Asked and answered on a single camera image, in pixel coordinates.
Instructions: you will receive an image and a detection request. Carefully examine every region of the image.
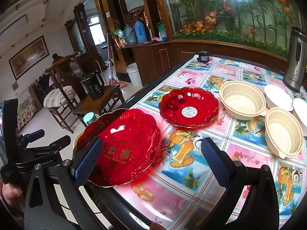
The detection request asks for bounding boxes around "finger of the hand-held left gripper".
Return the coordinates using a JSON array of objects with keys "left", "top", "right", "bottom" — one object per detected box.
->
[
  {"left": 17, "top": 129, "right": 45, "bottom": 147},
  {"left": 40, "top": 135, "right": 72, "bottom": 154}
]

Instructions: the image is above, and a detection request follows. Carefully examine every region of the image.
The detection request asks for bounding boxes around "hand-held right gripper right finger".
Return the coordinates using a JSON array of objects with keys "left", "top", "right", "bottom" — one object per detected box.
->
[{"left": 201, "top": 138, "right": 288, "bottom": 230}]

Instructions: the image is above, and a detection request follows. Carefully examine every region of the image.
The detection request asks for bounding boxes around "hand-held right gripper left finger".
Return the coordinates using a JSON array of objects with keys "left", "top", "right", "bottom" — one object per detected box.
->
[{"left": 24, "top": 136, "right": 125, "bottom": 230}]

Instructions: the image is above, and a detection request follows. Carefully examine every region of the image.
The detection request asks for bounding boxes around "large red plate gold lettering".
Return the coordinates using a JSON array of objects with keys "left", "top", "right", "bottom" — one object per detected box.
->
[{"left": 73, "top": 108, "right": 162, "bottom": 188}]

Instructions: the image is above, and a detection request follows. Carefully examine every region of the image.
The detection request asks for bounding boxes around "small red plate white label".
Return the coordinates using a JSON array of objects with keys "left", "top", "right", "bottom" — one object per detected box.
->
[{"left": 158, "top": 87, "right": 220, "bottom": 128}]

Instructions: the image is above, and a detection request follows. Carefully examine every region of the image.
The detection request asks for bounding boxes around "beige plastic bowl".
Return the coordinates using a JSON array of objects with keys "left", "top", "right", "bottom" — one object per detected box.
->
[
  {"left": 219, "top": 80, "right": 267, "bottom": 120},
  {"left": 264, "top": 107, "right": 304, "bottom": 159}
]

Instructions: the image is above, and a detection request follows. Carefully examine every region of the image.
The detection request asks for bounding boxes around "person's left hand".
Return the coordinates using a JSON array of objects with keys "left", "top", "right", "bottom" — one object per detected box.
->
[{"left": 0, "top": 183, "right": 24, "bottom": 211}]

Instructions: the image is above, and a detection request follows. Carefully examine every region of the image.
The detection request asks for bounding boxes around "floral patterned sofa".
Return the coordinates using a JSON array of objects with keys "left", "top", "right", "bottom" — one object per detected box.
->
[{"left": 16, "top": 86, "right": 45, "bottom": 131}]

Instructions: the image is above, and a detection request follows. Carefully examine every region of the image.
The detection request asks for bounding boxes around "printed fruit pattern tablecloth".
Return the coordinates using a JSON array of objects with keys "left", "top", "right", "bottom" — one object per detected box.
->
[{"left": 113, "top": 54, "right": 307, "bottom": 230}]

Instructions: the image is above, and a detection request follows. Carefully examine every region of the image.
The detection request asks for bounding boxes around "teal plastic cup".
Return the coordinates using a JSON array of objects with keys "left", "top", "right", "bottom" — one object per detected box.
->
[{"left": 83, "top": 112, "right": 96, "bottom": 127}]

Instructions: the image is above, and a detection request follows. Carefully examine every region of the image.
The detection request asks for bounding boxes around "striped cushion stool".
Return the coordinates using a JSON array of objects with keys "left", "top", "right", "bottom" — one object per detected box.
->
[{"left": 43, "top": 85, "right": 77, "bottom": 122}]

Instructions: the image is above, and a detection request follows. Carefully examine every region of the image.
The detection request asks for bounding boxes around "dark wooden chair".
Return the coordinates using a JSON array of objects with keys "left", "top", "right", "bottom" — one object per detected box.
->
[{"left": 45, "top": 52, "right": 125, "bottom": 133}]

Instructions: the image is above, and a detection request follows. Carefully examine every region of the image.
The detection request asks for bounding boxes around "black kettle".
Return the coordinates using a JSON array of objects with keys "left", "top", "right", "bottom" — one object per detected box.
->
[{"left": 81, "top": 71, "right": 105, "bottom": 100}]

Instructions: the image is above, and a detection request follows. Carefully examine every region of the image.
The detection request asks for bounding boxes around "white foam bowl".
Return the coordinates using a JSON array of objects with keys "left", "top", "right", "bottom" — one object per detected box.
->
[
  {"left": 264, "top": 84, "right": 294, "bottom": 112},
  {"left": 292, "top": 98, "right": 307, "bottom": 137}
]

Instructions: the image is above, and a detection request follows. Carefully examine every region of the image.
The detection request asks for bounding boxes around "white plastic bucket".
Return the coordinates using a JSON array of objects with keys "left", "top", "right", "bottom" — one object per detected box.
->
[{"left": 126, "top": 63, "right": 143, "bottom": 87}]

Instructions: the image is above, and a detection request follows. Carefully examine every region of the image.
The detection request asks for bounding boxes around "small black round device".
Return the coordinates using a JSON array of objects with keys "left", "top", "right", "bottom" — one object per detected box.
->
[{"left": 197, "top": 50, "right": 210, "bottom": 61}]

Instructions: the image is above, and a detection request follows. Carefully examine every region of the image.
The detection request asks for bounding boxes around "wooden sideboard cabinet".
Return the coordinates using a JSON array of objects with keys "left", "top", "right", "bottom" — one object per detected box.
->
[{"left": 115, "top": 41, "right": 199, "bottom": 85}]

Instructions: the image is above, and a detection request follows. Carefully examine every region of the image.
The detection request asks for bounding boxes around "stainless steel thermos jug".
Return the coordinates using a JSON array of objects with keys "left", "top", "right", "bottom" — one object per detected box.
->
[{"left": 282, "top": 26, "right": 307, "bottom": 93}]

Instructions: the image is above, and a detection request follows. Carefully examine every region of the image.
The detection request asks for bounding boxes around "light blue thermos flask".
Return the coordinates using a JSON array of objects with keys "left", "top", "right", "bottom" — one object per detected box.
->
[{"left": 123, "top": 24, "right": 137, "bottom": 44}]

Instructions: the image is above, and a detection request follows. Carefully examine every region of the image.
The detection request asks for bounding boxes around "flower and bamboo glass panel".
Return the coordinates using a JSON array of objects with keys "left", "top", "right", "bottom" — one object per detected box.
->
[{"left": 163, "top": 0, "right": 303, "bottom": 58}]

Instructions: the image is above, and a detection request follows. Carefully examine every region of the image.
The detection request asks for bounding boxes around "framed wall painting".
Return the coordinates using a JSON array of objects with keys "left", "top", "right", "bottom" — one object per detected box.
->
[{"left": 9, "top": 35, "right": 50, "bottom": 81}]

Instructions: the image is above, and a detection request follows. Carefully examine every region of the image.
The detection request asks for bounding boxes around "metal handle mop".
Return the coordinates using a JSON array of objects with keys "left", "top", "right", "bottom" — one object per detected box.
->
[{"left": 107, "top": 32, "right": 127, "bottom": 88}]

